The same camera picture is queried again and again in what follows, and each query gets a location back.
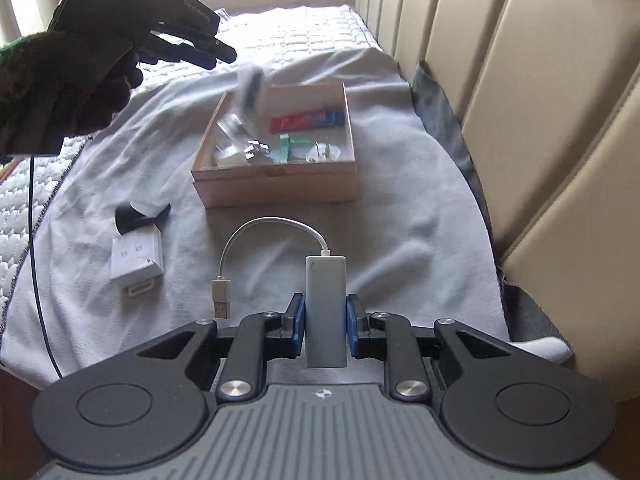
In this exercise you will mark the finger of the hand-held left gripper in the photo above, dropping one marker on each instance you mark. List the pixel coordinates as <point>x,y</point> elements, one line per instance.
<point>185,55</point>
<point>210,49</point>

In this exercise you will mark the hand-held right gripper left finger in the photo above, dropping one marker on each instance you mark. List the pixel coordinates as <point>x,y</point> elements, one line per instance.
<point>299,320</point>

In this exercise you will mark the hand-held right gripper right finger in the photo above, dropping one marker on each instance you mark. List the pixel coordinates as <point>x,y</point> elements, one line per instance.
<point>352,322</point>

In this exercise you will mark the red tube with blue cap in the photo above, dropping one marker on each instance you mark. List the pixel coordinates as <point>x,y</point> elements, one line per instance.
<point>290,122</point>

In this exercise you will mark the green plastic clip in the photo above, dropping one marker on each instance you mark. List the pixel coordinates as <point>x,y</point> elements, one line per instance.
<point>284,150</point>

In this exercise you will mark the pink cardboard box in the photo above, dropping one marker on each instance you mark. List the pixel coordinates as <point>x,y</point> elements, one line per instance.
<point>280,185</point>

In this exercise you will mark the small clear plastic packet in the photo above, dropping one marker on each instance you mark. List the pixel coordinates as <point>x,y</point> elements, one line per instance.
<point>324,152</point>

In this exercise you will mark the person's left forearm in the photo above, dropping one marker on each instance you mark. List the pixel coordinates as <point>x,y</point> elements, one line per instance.
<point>20,80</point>

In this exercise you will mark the person's left hand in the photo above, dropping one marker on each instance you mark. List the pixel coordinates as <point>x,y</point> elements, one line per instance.
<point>90,90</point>

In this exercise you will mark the light grey blanket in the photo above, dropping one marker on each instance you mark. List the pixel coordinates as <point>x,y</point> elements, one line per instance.
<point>400,240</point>

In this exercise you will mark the black plastic object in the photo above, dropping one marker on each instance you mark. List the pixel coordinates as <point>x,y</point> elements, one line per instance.
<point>135,215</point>

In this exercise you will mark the white cardboard box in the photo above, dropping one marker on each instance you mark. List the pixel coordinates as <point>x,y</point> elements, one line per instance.
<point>137,257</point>

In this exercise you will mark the white cloth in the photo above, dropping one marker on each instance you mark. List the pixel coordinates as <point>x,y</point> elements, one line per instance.
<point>545,349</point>

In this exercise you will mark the dark grey cloth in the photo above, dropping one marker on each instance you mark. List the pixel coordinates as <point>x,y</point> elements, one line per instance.
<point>450,125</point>

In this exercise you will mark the beige padded headboard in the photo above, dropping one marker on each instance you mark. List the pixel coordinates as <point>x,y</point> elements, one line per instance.
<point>525,85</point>

